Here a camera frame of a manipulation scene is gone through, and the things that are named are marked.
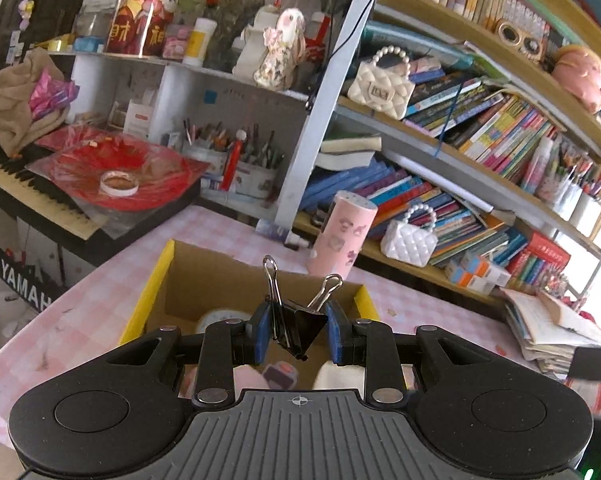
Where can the white pen holders with pens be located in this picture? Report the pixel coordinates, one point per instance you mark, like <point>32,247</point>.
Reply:
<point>575,195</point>

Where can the white ceramic ornament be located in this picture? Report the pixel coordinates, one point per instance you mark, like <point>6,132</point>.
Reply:
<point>248,45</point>

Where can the pink foil wrapper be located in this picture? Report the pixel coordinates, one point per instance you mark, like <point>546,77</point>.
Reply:
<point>50,95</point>

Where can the white bottle with yellow label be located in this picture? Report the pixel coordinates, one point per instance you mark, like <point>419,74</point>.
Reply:
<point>199,42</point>

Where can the yellow cardboard box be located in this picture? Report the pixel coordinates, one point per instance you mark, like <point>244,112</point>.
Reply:
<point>205,280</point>

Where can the pink plush toy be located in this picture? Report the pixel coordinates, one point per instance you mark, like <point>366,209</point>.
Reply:
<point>250,378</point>

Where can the small pink box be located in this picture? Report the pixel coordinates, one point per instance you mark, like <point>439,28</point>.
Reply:
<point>176,42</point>

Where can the black binder clip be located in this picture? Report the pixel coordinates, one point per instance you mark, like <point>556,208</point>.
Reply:
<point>303,329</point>

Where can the stack of papers and booklets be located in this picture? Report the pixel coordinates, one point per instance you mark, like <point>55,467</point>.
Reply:
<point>545,330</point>

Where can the row of thin paperback books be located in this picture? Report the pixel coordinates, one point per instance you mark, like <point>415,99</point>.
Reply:
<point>495,130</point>

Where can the pink pig plush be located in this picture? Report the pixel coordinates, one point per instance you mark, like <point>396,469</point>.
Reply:
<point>577,77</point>

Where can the desk pen holders with pens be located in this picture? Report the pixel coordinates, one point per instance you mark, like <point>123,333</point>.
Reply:
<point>250,175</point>

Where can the yellowish packing tape roll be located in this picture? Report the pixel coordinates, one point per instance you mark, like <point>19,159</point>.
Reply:
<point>220,321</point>

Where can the floral fabric rabbit doll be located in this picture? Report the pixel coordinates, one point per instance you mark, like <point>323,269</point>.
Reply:
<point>280,50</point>

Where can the orange and blue box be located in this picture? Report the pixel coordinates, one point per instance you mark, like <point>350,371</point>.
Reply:
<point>487,267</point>
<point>468,280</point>

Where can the red paper packets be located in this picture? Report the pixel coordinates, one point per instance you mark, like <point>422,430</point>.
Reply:
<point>150,170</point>

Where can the row of upright books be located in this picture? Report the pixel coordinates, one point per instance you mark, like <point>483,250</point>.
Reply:
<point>490,0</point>

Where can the wooden bookshelf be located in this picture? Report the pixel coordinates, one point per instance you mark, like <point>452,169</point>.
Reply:
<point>480,160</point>

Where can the pink cylindrical container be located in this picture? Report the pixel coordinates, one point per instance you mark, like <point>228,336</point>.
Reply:
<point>340,235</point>

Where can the white rolled paper tube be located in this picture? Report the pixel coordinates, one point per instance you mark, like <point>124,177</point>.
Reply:
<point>440,175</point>

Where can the beige cloth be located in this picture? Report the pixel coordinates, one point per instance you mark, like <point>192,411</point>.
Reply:
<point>15,105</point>

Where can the red boxed dictionary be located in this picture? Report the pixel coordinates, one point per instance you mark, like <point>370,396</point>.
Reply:
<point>537,260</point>

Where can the small white box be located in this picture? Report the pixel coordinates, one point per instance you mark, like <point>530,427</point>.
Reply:
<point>340,377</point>

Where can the beige lying books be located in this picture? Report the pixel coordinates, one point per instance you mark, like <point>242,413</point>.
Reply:
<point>348,152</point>

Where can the small wooden speaker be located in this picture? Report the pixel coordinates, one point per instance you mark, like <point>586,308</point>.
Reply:
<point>520,40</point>

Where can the pink printed tablecloth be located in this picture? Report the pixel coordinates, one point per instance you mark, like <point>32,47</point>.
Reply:
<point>80,320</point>

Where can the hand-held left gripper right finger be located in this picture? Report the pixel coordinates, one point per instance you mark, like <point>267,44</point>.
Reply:
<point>336,332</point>

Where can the black digital piano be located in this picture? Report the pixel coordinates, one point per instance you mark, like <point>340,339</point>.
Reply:
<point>25,220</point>

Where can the small double-sided tape roll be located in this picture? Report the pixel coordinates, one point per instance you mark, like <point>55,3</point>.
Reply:
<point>119,185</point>

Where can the red decorated jar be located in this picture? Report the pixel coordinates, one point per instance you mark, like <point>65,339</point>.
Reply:
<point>140,20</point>

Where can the row of colourful books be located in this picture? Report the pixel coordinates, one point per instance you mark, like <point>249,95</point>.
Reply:
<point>410,200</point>

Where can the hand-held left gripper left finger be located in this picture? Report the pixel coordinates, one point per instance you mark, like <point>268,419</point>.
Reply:
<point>260,335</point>

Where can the white shelf unit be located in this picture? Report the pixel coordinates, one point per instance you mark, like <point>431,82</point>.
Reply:
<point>180,90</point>

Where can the white shelf post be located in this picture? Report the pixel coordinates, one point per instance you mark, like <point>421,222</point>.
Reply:
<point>320,110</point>

